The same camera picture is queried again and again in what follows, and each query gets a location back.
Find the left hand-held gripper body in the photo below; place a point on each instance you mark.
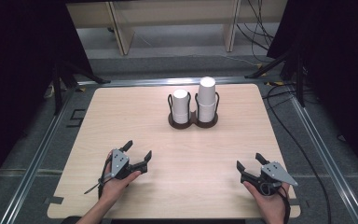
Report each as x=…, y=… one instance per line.
x=119, y=163

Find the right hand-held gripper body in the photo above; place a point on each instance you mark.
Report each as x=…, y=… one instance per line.
x=276, y=174

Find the dark brown double cup holder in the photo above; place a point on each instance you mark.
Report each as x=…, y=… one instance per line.
x=192, y=122

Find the person's left hand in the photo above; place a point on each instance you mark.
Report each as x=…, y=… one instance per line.
x=115, y=188

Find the person's right hand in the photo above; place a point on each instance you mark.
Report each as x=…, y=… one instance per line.
x=272, y=207

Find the white paper cup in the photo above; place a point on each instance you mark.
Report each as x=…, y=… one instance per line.
x=180, y=101
x=206, y=112
x=206, y=90
x=181, y=119

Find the black stand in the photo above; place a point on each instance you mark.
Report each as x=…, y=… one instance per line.
x=57, y=90
x=300, y=84

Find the dark curtain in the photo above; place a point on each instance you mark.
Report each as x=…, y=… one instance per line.
x=338, y=62
x=18, y=77

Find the metal floor rail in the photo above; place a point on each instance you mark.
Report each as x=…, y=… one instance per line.
x=329, y=158
x=34, y=161

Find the light wooden desk frame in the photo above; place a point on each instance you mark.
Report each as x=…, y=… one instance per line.
x=122, y=31

